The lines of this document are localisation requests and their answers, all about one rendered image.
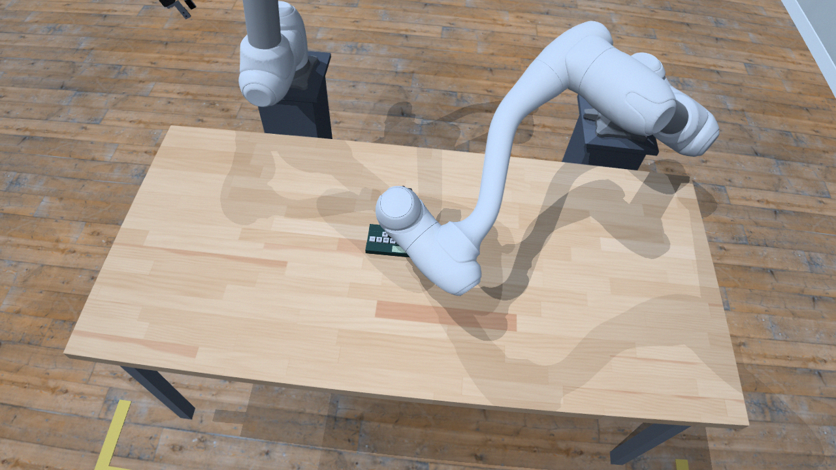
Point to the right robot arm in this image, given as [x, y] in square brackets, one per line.
[273, 60]

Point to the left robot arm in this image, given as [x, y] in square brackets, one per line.
[633, 99]

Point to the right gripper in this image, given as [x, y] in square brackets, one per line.
[178, 5]

